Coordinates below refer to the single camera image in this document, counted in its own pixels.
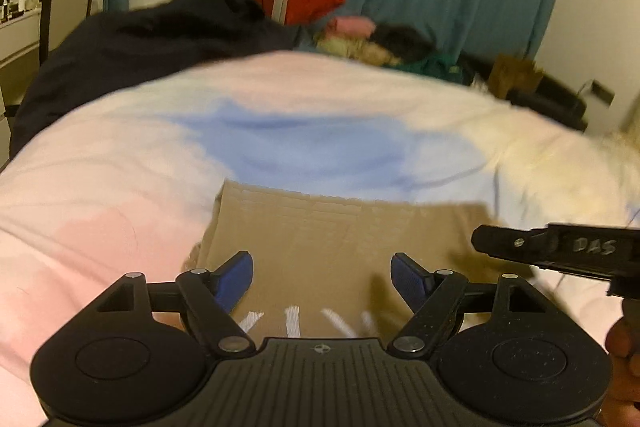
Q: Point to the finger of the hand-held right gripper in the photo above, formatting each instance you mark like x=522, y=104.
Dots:
x=505, y=242

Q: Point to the brown paper bag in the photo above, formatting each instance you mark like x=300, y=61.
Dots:
x=515, y=77

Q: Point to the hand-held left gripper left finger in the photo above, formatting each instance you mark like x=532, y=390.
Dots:
x=235, y=282

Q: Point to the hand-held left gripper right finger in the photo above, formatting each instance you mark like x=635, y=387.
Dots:
x=410, y=284

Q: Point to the dark duvet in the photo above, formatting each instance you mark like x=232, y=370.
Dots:
x=140, y=42

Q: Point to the person's right hand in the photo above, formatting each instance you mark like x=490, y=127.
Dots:
x=625, y=342

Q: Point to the pale yellow clothes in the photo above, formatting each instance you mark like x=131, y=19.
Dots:
x=360, y=52

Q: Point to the black sofa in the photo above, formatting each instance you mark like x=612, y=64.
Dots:
x=555, y=104

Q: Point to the khaki shirt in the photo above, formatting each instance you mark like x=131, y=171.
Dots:
x=320, y=247

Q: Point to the black clothes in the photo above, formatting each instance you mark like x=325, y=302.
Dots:
x=405, y=42

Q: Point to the pink garment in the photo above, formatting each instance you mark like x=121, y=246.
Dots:
x=352, y=27

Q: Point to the white dressing table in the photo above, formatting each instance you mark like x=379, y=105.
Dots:
x=17, y=57

